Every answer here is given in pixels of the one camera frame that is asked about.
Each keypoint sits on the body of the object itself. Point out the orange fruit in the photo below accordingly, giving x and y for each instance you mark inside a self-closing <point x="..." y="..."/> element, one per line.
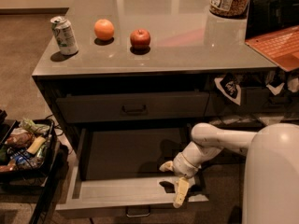
<point x="104" y="29"/>

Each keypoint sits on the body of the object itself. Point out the grey drawer cabinet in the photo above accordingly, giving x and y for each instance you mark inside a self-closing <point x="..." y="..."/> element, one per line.
<point x="189" y="47"/>

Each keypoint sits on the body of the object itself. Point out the yellow sponge in bin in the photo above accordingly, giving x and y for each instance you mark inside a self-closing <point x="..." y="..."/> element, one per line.
<point x="38" y="142"/>

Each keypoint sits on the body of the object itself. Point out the green bag in bin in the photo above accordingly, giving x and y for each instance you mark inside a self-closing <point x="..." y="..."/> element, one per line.
<point x="32" y="127"/>

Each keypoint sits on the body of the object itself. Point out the orange laptop keyboard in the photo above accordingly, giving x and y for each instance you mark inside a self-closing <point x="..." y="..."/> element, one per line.
<point x="280" y="47"/>

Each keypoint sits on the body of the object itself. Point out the black white snack bag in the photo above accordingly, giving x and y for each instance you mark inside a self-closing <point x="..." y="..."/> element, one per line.
<point x="229" y="87"/>

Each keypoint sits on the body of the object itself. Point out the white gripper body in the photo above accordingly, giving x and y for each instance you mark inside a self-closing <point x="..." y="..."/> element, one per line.
<point x="182" y="168"/>

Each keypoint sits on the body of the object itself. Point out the brown snack bag in bin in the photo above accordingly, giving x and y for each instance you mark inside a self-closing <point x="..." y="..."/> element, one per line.
<point x="20" y="140"/>

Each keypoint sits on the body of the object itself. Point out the black bin of groceries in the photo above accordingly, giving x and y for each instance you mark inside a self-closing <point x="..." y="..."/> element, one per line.
<point x="18" y="164"/>

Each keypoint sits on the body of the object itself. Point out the red apple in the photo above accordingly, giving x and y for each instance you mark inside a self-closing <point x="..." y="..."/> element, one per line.
<point x="140" y="39"/>

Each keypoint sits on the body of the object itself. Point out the white green soda can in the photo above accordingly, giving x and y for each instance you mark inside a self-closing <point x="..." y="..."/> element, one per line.
<point x="64" y="35"/>

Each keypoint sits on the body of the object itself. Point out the grey drawer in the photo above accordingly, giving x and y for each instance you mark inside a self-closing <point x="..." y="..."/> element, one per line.
<point x="133" y="106"/>
<point x="253" y="100"/>
<point x="116" y="173"/>

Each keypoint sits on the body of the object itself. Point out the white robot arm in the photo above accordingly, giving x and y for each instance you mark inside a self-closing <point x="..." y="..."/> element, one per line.
<point x="271" y="182"/>

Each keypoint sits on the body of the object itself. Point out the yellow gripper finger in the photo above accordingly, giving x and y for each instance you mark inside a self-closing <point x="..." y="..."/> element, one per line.
<point x="181" y="190"/>
<point x="167" y="166"/>

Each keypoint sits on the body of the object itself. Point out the large jar of nuts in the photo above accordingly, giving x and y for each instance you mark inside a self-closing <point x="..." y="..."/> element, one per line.
<point x="228" y="8"/>

